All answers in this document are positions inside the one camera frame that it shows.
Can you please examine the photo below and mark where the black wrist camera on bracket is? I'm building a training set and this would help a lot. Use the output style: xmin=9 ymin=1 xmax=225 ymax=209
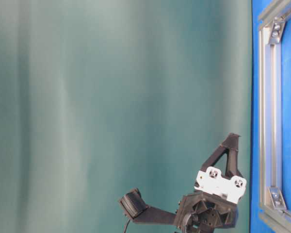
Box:
xmin=118 ymin=188 xmax=176 ymax=225

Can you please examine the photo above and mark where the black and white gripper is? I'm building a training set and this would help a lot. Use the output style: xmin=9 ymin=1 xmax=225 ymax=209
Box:
xmin=174 ymin=133 xmax=246 ymax=233

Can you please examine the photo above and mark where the green backdrop curtain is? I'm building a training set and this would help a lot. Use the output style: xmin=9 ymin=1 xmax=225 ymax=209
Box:
xmin=0 ymin=0 xmax=252 ymax=233

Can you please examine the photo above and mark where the aluminium extrusion frame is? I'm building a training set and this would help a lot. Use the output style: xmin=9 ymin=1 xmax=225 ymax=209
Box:
xmin=258 ymin=0 xmax=291 ymax=233

